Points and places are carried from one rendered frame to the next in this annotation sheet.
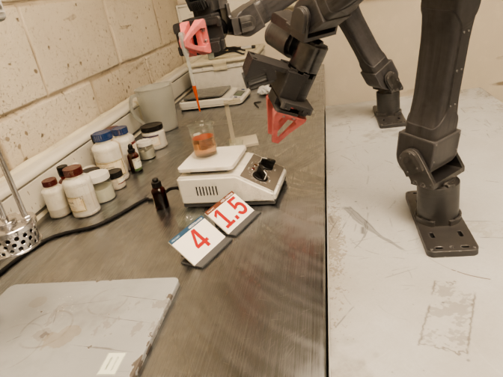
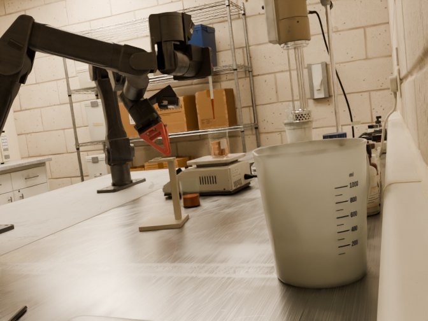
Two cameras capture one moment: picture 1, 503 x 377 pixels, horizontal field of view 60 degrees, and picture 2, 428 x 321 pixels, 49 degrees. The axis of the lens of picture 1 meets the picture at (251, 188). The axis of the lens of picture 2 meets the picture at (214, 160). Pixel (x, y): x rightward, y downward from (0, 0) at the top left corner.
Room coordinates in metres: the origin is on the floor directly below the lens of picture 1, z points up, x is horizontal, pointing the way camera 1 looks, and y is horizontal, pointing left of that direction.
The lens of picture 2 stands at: (2.04, 0.24, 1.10)
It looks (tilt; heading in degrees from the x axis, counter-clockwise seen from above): 6 degrees down; 189
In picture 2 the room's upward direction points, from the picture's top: 7 degrees counter-clockwise
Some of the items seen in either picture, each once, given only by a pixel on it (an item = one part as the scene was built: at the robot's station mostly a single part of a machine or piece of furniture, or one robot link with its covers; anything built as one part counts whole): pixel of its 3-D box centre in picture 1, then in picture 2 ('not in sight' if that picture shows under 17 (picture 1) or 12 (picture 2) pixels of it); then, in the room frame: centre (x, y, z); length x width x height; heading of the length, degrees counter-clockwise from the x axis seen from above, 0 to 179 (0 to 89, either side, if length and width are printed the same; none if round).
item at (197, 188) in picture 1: (228, 176); (209, 176); (0.86, 0.04, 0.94); 0.22 x 0.13 x 0.08; 72
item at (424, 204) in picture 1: (437, 200); (120, 174); (0.61, -0.29, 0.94); 0.20 x 0.07 x 0.08; 167
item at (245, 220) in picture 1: (233, 212); not in sight; (0.73, 0.04, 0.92); 0.09 x 0.06 x 0.04; 145
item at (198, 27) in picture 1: (187, 40); not in sight; (0.92, 0.07, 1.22); 0.09 x 0.07 x 0.07; 162
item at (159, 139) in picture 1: (153, 136); not in sight; (1.30, 0.26, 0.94); 0.07 x 0.07 x 0.07
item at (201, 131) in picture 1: (204, 139); (218, 142); (0.88, 0.08, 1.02); 0.06 x 0.05 x 0.08; 62
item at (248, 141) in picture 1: (239, 121); (160, 191); (1.19, 0.00, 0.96); 0.08 x 0.08 x 0.13; 0
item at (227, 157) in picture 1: (212, 158); (216, 158); (0.87, 0.07, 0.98); 0.12 x 0.12 x 0.01; 72
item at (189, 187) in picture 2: (236, 152); (190, 192); (1.03, 0.02, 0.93); 0.04 x 0.04 x 0.06
